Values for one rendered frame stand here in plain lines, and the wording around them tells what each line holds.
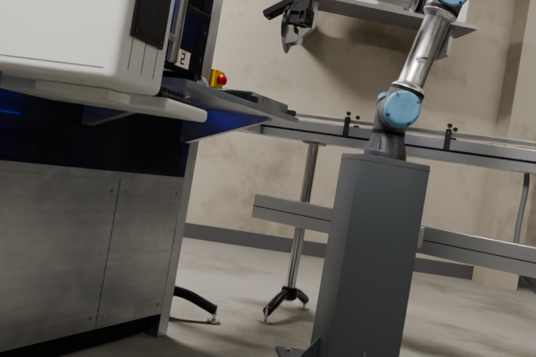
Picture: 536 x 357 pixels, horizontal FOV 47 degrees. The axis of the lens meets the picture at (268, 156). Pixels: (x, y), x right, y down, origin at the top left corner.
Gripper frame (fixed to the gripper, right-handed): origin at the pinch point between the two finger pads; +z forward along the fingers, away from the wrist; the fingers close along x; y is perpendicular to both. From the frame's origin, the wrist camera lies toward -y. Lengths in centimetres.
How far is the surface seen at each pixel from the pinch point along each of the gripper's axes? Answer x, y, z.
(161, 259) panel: 1, -36, 80
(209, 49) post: 8.8, -35.6, 0.5
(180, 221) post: 9, -36, 66
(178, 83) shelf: -59, 2, 23
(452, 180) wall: 364, -3, 27
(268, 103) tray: -8.7, 1.9, 19.8
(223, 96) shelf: -40.5, 4.4, 22.9
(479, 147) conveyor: 82, 56, 18
